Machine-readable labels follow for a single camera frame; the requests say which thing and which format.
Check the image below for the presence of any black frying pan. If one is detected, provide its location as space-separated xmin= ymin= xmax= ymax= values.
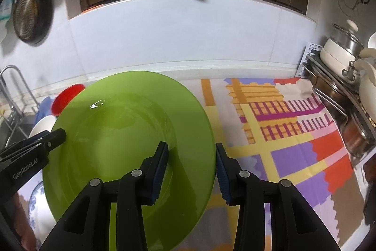
xmin=12 ymin=0 xmax=52 ymax=45

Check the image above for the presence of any white bowl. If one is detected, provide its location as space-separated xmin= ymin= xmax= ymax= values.
xmin=30 ymin=115 xmax=58 ymax=139

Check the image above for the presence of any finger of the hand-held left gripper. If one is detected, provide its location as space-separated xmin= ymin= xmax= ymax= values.
xmin=0 ymin=128 xmax=67 ymax=163

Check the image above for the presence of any cream kettle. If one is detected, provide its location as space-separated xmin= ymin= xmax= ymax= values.
xmin=353 ymin=33 xmax=376 ymax=120

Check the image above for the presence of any stainless steel pot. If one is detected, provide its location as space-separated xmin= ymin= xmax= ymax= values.
xmin=302 ymin=63 xmax=351 ymax=123
xmin=340 ymin=112 xmax=376 ymax=158

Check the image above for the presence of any stainless steel sink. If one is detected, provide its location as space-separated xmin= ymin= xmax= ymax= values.
xmin=0 ymin=119 xmax=36 ymax=151

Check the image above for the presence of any teal paper towel package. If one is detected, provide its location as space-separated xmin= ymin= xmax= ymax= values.
xmin=0 ymin=0 xmax=19 ymax=43

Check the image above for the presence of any large blue-rimmed white plate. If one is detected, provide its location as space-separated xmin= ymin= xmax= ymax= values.
xmin=28 ymin=180 xmax=56 ymax=230

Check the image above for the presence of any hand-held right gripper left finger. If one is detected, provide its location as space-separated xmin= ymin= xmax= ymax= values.
xmin=39 ymin=141 xmax=169 ymax=251

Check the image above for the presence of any colourful patterned table cloth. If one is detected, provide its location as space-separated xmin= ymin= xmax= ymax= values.
xmin=18 ymin=77 xmax=371 ymax=251

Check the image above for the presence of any metal shelf rack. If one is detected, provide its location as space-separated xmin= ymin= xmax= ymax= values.
xmin=300 ymin=53 xmax=376 ymax=167

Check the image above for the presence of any cream pot with glass lid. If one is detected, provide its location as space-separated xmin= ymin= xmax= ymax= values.
xmin=319 ymin=19 xmax=367 ymax=84

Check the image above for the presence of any thin gooseneck faucet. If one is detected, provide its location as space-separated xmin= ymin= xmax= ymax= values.
xmin=0 ymin=65 xmax=39 ymax=115

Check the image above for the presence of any person's left hand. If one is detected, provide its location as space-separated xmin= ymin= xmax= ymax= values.
xmin=12 ymin=190 xmax=33 ymax=243

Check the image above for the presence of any red and black bowl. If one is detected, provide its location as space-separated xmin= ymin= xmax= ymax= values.
xmin=51 ymin=84 xmax=86 ymax=116

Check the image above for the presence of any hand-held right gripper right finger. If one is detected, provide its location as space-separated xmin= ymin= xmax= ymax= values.
xmin=215 ymin=143 xmax=343 ymax=251

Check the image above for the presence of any green plate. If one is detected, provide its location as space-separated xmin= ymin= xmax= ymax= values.
xmin=43 ymin=71 xmax=215 ymax=251

